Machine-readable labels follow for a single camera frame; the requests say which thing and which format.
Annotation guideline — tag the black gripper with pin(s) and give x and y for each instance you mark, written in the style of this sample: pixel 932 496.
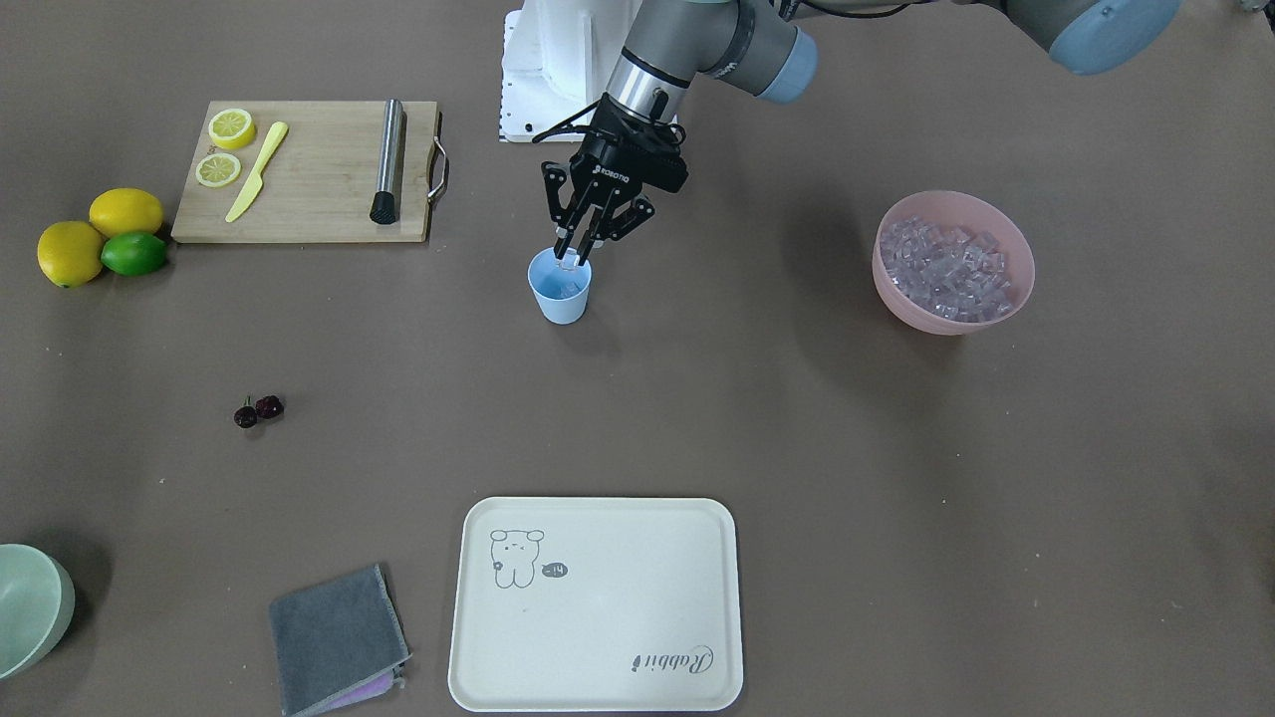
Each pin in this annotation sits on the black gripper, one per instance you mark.
pixel 620 171

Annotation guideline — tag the dark red cherry pair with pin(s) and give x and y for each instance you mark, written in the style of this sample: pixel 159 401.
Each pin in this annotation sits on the dark red cherry pair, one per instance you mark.
pixel 253 411

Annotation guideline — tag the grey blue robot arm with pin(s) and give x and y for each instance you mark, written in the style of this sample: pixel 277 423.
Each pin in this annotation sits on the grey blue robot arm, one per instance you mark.
pixel 757 47

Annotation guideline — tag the light blue plastic cup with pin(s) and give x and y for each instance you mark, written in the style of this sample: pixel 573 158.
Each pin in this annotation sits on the light blue plastic cup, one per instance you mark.
pixel 561 296

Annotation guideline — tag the pink bowl of ice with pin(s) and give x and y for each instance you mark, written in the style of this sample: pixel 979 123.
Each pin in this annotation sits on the pink bowl of ice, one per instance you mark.
pixel 947 263

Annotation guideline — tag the steel muddler black tip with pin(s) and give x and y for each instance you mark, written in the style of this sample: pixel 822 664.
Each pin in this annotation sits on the steel muddler black tip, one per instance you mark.
pixel 386 203

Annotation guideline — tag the wooden cutting board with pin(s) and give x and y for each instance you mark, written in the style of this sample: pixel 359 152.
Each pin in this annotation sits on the wooden cutting board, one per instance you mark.
pixel 321 181

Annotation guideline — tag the yellow plastic knife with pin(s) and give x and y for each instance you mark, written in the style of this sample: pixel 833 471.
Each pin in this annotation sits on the yellow plastic knife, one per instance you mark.
pixel 254 182

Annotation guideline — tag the upper lemon half slice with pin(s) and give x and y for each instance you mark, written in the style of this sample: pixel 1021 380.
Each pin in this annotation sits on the upper lemon half slice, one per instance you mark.
pixel 232 128

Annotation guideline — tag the lemon half slice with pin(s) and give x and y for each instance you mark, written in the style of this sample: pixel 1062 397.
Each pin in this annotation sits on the lemon half slice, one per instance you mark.
pixel 232 128
pixel 217 170

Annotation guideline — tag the lower lemon half slice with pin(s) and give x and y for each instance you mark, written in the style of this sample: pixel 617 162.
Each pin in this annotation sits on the lower lemon half slice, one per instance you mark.
pixel 217 170

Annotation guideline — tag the cream rabbit serving tray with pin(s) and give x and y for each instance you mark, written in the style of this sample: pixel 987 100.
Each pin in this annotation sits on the cream rabbit serving tray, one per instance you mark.
pixel 597 604

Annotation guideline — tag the green lime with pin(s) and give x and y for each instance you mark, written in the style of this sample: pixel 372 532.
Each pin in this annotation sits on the green lime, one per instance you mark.
pixel 134 253

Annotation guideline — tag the upper whole yellow lemon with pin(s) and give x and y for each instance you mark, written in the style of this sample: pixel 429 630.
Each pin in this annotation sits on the upper whole yellow lemon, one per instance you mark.
pixel 126 210

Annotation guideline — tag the whole yellow lemon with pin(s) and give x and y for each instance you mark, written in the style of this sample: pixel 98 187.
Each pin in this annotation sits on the whole yellow lemon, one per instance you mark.
pixel 126 210
pixel 69 253

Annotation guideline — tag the grey folded cloth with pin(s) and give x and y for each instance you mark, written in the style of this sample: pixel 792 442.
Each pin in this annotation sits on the grey folded cloth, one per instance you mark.
pixel 337 643

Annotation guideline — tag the lower whole yellow lemon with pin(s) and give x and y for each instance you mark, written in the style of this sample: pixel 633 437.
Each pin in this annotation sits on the lower whole yellow lemon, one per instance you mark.
pixel 69 253

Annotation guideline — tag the mint green bowl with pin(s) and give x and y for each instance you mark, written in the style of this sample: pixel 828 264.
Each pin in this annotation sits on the mint green bowl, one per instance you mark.
pixel 38 601

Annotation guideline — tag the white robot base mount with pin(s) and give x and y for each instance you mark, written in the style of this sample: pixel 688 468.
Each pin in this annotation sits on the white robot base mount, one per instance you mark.
pixel 562 57

